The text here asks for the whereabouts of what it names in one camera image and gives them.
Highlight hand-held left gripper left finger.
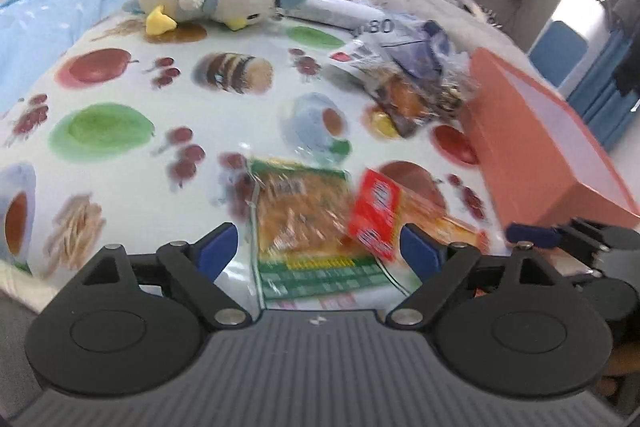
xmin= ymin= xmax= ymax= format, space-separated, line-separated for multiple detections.
xmin=80 ymin=222 xmax=253 ymax=330

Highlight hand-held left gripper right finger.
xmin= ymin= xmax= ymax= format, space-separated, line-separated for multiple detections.
xmin=390 ymin=224 xmax=576 ymax=330

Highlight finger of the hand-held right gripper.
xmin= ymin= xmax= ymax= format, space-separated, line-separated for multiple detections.
xmin=506 ymin=218 xmax=608 ymax=258

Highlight red packet of brown sticks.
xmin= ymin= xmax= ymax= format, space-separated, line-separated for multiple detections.
xmin=346 ymin=168 xmax=483 ymax=264

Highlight pink cardboard box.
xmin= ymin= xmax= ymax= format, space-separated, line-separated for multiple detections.
xmin=462 ymin=47 xmax=640 ymax=229

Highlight green-edged orange snack packet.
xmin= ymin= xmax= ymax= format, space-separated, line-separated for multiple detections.
xmin=247 ymin=157 xmax=406 ymax=311

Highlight person's right hand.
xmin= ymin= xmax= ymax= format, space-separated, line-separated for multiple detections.
xmin=600 ymin=341 xmax=640 ymax=401

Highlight fruit print sheet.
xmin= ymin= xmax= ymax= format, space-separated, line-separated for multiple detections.
xmin=0 ymin=7 xmax=506 ymax=313

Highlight brown-orange snack packet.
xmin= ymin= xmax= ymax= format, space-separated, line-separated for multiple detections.
xmin=369 ymin=71 xmax=442 ymax=138

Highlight dark brown snack packet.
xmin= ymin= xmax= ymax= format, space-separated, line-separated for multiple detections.
xmin=434 ymin=72 xmax=482 ymax=124

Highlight blue curtain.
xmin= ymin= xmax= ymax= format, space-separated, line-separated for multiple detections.
xmin=565 ymin=26 xmax=640 ymax=154

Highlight blue chair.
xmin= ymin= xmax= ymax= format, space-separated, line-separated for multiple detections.
xmin=529 ymin=21 xmax=589 ymax=88

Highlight dark hanging clothes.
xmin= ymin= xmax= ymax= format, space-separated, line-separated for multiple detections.
xmin=611 ymin=0 xmax=640 ymax=98

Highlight red label snack packet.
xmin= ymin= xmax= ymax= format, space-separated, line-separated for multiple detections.
xmin=327 ymin=48 xmax=386 ymax=76

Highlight clear plastic bag blue print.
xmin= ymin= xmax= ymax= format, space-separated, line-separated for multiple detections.
xmin=345 ymin=14 xmax=472 ymax=82

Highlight white rolled package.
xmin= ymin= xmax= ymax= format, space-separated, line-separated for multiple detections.
xmin=285 ymin=0 xmax=387 ymax=28

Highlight light blue bed sheet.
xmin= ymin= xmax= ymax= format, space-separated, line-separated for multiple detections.
xmin=0 ymin=0 xmax=138 ymax=120

